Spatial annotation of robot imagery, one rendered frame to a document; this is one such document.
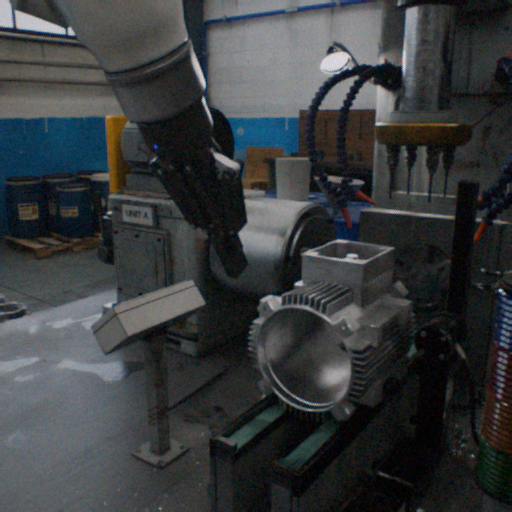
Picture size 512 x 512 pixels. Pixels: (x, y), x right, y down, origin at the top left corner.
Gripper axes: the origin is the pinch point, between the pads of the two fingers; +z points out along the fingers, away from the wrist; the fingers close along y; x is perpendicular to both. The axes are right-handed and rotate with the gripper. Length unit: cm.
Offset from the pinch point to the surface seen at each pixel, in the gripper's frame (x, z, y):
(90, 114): -347, 183, 543
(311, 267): -11.5, 12.9, -2.4
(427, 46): -56, -1, -6
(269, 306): -2.4, 12.7, -0.4
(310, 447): 9.8, 24.6, -10.7
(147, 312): 6.2, 9.9, 15.3
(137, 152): -35, 11, 57
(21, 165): -233, 183, 545
